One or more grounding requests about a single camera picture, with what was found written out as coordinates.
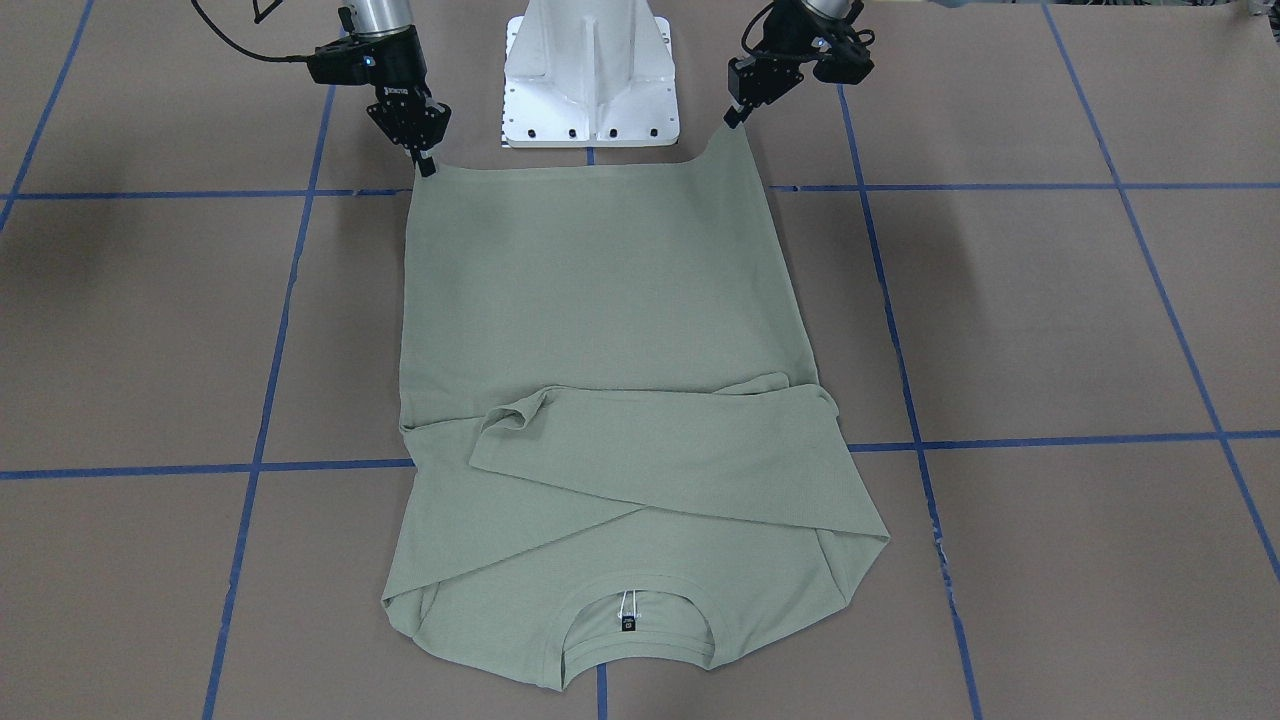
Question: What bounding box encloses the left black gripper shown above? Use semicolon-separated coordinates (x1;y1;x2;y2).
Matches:
724;1;876;129

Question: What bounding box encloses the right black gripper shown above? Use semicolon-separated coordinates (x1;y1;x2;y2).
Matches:
306;28;451;178

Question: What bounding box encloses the olive green long-sleeve shirt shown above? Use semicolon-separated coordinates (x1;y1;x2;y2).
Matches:
381;127;890;691

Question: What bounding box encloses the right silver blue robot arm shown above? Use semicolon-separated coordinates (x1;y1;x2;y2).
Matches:
303;1;452;178

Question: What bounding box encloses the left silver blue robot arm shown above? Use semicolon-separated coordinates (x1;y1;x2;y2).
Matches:
723;1;876;129

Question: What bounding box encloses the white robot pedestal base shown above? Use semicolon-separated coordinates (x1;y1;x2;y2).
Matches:
500;1;681;149

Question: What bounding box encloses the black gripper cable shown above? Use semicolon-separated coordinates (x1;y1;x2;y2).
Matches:
189;0;321;63

